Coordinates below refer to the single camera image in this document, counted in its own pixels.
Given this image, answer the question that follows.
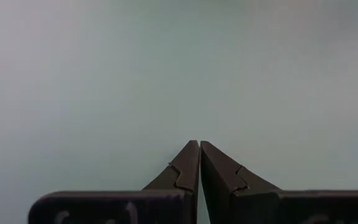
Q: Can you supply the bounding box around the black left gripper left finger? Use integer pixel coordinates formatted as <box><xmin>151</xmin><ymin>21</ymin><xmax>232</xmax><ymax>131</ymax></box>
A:
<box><xmin>142</xmin><ymin>139</ymin><xmax>201</xmax><ymax>224</ymax></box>

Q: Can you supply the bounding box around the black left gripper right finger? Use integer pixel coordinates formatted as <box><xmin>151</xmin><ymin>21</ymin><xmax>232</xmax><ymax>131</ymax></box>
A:
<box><xmin>200</xmin><ymin>140</ymin><xmax>282</xmax><ymax>224</ymax></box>

